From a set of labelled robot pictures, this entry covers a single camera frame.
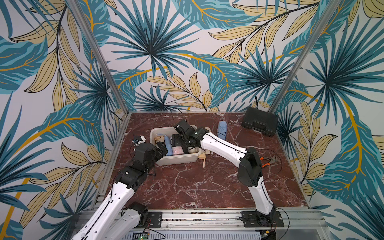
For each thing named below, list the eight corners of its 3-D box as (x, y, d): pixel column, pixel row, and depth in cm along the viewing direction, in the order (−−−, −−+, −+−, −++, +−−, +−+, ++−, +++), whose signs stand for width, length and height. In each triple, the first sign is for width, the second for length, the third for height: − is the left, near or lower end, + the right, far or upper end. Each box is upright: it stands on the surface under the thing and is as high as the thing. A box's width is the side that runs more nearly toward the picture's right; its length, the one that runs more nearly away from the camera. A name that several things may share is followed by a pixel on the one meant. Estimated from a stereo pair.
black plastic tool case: (239, 127, 113) (242, 121, 108) (247, 107, 127) (249, 101, 122) (271, 138, 107) (275, 133, 102) (275, 116, 121) (279, 110, 116)
